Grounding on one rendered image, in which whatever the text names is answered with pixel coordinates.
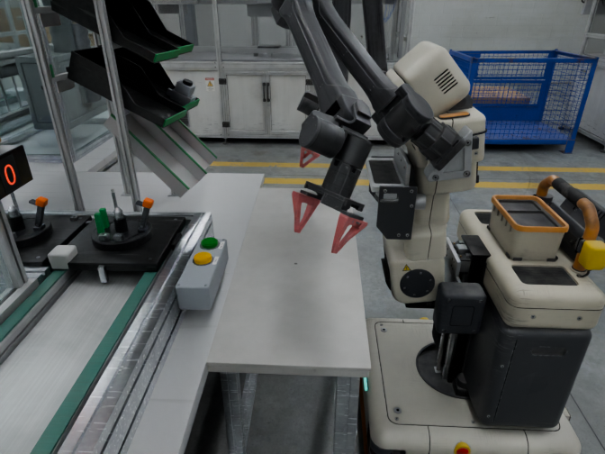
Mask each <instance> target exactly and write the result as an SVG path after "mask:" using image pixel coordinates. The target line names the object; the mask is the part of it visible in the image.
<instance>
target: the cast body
mask: <svg viewBox="0 0 605 454"><path fill-rule="evenodd" d="M194 89H195V85H193V81H191V80H189V79H187V78H185V79H181V80H179V81H177V82H176V87H175V89H171V88H168V89H167V95H169V96H170V99H172V100H174V101H176V102H178V103H180V104H182V105H186V104H189V103H191V102H193V101H195V99H196V96H195V95H193V93H194Z"/></svg>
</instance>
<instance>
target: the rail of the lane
mask: <svg viewBox="0 0 605 454"><path fill-rule="evenodd" d="M209 237H213V238H214V233H213V224H212V213H195V214H194V216H193V218H192V220H191V222H190V223H189V224H188V226H187V228H186V229H185V232H184V234H183V235H182V233H178V234H177V235H176V237H175V238H174V240H173V242H172V243H171V249H172V250H173V252H172V254H171V256H170V258H169V259H168V261H167V264H166V265H165V266H164V268H163V270H162V271H161V273H160V275H159V277H158V279H157V281H156V283H155V284H154V286H153V287H152V289H151V290H150V292H149V294H148V296H147V298H146V300H145V301H144V303H143V305H142V307H141V308H140V310H139V312H138V313H137V315H136V317H135V319H134V320H133V322H132V324H131V326H130V328H129V330H128V331H127V332H126V334H125V336H124V337H123V339H122V342H121V343H120V345H119V347H118V349H117V350H116V351H115V353H114V355H113V357H112V359H111V361H110V362H109V364H108V366H107V368H106V369H105V371H104V373H103V374H102V376H101V378H100V379H99V381H98V383H97V385H96V386H95V389H94V391H93V392H92V394H91V395H90V397H89V398H88V400H87V402H86V404H85V406H84V408H83V410H82V411H81V413H80V415H79V416H78V417H77V420H76V421H75V423H74V425H73V427H72V428H71V430H70V432H69V434H68V436H67V437H66V439H65V440H64V442H63V444H62V446H61V447H60V449H59V452H58V453H57V454H127V451H128V449H129V447H130V445H131V442H132V439H133V437H134V434H135V432H136V430H137V428H138V426H139V424H140V420H141V417H142V415H143V414H144V411H145V409H146V407H147V404H148V402H149V399H150V397H151V394H152V392H153V390H154V387H155V385H156V383H157V381H158V377H159V375H160V373H161V370H162V368H163V367H164V364H165V362H166V359H167V356H168V353H169V351H170V350H171V347H172V345H173V342H174V340H175V338H176V335H177V333H178V330H179V328H180V325H181V323H182V321H183V319H184V317H185V313H186V311H187V310H180V309H179V308H178V302H177V297H176V284H177V282H178V280H179V278H180V277H181V275H182V273H183V271H184V269H185V266H186V264H187V262H188V260H189V259H190V257H191V255H192V253H193V251H194V248H195V246H196V244H197V242H198V241H199V239H205V238H209Z"/></svg>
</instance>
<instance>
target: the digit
mask: <svg viewBox="0 0 605 454"><path fill-rule="evenodd" d="M0 177H1V179H2V182H3V185H4V188H5V192H6V193H8V192H10V191H11V190H13V189H14V188H16V187H18V186H19V185H20V184H21V183H22V181H21V179H20V176H19V172H18V169H17V167H16V164H15V161H14V155H13V153H12V154H10V155H8V156H6V157H4V158H2V159H0Z"/></svg>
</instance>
